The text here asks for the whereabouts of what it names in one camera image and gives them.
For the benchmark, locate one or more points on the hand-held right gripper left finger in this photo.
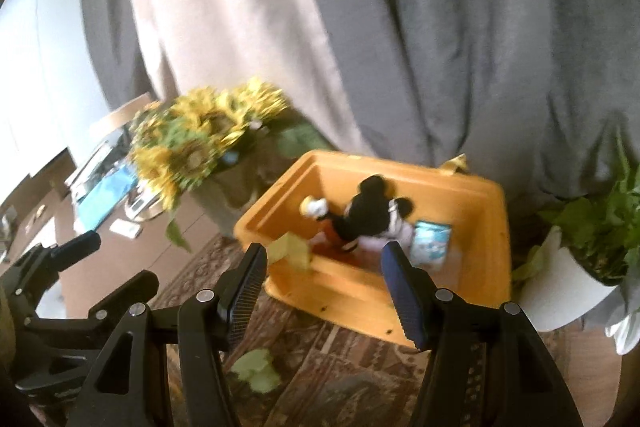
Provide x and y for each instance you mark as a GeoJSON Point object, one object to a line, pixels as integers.
{"type": "Point", "coordinates": [245, 289]}

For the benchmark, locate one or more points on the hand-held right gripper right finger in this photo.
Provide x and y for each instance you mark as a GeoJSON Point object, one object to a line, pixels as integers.
{"type": "Point", "coordinates": [402, 294]}

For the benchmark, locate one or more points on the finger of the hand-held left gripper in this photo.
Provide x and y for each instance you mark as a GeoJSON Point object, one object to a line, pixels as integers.
{"type": "Point", "coordinates": [130, 289]}
{"type": "Point", "coordinates": [75, 252]}

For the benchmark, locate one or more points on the orange plastic crate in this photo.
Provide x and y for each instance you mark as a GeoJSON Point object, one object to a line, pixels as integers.
{"type": "Point", "coordinates": [350, 292]}

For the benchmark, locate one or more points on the light blue tissue packet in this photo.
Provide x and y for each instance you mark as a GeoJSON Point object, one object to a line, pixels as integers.
{"type": "Point", "coordinates": [432, 243]}

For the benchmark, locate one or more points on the black mouse plush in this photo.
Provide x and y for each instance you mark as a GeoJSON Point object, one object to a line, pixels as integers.
{"type": "Point", "coordinates": [365, 212]}

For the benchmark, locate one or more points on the white remote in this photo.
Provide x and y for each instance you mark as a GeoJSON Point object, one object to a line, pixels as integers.
{"type": "Point", "coordinates": [126, 229]}

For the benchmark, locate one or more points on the blue cloth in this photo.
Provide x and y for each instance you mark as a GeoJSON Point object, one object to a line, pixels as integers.
{"type": "Point", "coordinates": [107, 199]}

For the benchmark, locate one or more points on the green frog plush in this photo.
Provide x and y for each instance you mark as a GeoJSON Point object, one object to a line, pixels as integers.
{"type": "Point", "coordinates": [255, 369]}

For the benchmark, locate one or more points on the round wooden tray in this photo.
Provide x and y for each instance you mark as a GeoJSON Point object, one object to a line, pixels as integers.
{"type": "Point", "coordinates": [145, 209]}

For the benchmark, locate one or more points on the green ribbed vase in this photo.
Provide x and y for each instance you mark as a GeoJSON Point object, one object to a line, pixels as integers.
{"type": "Point", "coordinates": [235, 197]}

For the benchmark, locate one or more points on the patterned brown rug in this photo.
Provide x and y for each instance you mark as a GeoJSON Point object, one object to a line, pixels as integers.
{"type": "Point", "coordinates": [340, 382]}

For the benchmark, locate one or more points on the light wooden board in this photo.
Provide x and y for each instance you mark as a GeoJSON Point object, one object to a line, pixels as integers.
{"type": "Point", "coordinates": [120, 117]}

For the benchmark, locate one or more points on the sunflower bouquet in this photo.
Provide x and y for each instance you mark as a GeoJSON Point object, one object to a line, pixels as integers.
{"type": "Point", "coordinates": [190, 142]}

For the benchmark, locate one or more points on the white plant pot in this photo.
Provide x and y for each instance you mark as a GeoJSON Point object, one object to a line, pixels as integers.
{"type": "Point", "coordinates": [560, 292]}

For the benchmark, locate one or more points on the green potted plant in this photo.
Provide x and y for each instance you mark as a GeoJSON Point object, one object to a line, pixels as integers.
{"type": "Point", "coordinates": [595, 227]}

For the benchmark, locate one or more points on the white sheer curtain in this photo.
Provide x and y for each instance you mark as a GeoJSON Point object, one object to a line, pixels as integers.
{"type": "Point", "coordinates": [625, 329]}

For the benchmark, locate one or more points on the grey curtain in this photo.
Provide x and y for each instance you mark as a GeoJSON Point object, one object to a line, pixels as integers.
{"type": "Point", "coordinates": [475, 32]}
{"type": "Point", "coordinates": [112, 7]}

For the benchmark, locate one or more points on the beige curtain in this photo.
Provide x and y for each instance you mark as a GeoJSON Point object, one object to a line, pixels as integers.
{"type": "Point", "coordinates": [225, 7]}

